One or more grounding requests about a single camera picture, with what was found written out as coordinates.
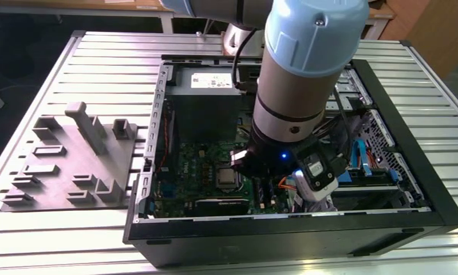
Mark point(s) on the silver CPU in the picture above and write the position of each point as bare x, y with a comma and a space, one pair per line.
225, 177

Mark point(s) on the black CPU socket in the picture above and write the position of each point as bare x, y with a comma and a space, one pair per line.
229, 189

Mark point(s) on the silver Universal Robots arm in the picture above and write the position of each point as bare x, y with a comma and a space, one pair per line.
301, 86

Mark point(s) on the black open PC case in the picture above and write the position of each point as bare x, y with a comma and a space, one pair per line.
251, 237

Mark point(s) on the wooden desk white frame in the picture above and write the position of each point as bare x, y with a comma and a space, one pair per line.
98, 5

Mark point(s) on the silver drive cage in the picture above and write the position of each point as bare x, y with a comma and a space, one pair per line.
353, 86
405, 194

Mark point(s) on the green motherboard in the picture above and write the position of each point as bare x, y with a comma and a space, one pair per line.
192, 172

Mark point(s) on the grey parts rack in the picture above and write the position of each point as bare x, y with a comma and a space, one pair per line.
80, 160

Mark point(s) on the brown wooden cabinet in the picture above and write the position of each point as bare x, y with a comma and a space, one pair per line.
434, 28

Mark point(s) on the black graphics card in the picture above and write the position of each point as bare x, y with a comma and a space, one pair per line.
217, 206

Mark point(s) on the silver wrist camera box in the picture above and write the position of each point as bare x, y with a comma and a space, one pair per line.
238, 157
319, 193

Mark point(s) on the blue disk carrier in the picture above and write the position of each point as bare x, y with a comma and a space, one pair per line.
391, 176

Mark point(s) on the grey power supply unit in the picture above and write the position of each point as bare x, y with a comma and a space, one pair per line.
205, 114

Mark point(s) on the black camera bracket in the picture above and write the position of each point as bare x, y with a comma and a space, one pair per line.
314, 166

